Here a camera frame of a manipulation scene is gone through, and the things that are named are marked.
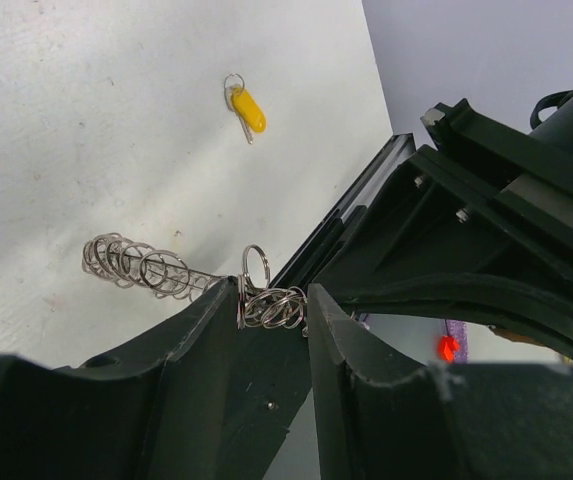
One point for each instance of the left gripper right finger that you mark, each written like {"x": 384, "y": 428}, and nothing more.
{"x": 382, "y": 415}

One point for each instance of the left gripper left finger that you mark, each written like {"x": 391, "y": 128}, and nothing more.
{"x": 195, "y": 397}

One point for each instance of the aluminium frame rail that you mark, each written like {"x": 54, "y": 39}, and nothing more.
{"x": 327, "y": 238}

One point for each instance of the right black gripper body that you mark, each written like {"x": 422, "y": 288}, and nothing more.
{"x": 477, "y": 226}

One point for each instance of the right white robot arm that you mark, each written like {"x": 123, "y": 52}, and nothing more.
{"x": 571, "y": 115}

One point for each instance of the silver spiked keyring disc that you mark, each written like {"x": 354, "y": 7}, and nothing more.
{"x": 125, "y": 263}

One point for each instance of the yellow tag key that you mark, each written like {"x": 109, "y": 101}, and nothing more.
{"x": 239, "y": 101}

